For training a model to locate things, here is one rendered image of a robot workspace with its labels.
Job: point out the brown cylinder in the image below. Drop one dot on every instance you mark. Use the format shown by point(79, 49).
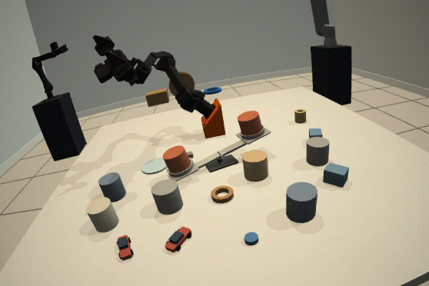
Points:
point(176, 159)
point(250, 123)

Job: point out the blue short cylinder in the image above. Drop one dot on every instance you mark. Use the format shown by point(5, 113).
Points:
point(251, 238)

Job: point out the brown ring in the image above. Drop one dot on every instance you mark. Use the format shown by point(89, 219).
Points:
point(220, 189)

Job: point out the small blue block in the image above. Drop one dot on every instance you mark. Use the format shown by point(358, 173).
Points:
point(315, 132)

